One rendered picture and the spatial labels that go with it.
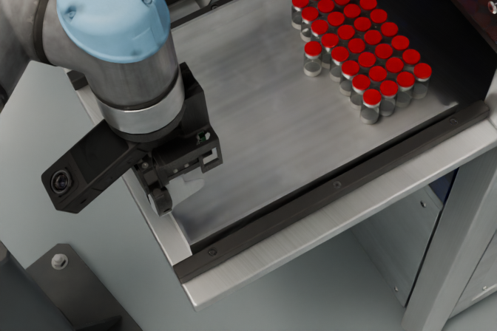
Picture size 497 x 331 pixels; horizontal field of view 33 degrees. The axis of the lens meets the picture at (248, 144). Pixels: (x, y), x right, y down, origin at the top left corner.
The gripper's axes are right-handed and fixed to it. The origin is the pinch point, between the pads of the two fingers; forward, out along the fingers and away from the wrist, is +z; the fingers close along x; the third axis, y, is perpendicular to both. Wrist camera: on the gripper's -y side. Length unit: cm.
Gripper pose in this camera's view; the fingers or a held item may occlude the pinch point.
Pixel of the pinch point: (155, 205)
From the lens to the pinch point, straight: 90.2
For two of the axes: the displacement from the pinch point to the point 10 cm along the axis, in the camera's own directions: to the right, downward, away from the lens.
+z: 0.5, 4.7, 8.8
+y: 8.7, -4.5, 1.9
